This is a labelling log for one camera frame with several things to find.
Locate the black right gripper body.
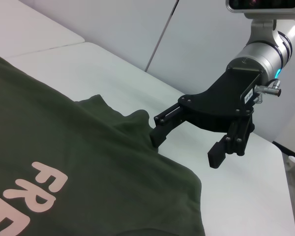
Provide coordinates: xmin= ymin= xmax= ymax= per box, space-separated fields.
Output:
xmin=177 ymin=66 xmax=262 ymax=135

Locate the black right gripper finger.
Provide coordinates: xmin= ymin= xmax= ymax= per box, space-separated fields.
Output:
xmin=207 ymin=115 xmax=256 ymax=170
xmin=149 ymin=102 xmax=187 ymax=148

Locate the dark green FREE T-shirt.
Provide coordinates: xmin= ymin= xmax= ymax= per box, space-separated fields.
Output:
xmin=0 ymin=50 xmax=202 ymax=236

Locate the metal right gripper plug connector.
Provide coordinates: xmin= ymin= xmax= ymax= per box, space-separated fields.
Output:
xmin=254 ymin=78 xmax=283 ymax=103

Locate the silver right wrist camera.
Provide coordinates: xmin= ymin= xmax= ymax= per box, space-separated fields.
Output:
xmin=225 ymin=0 xmax=295 ymax=28

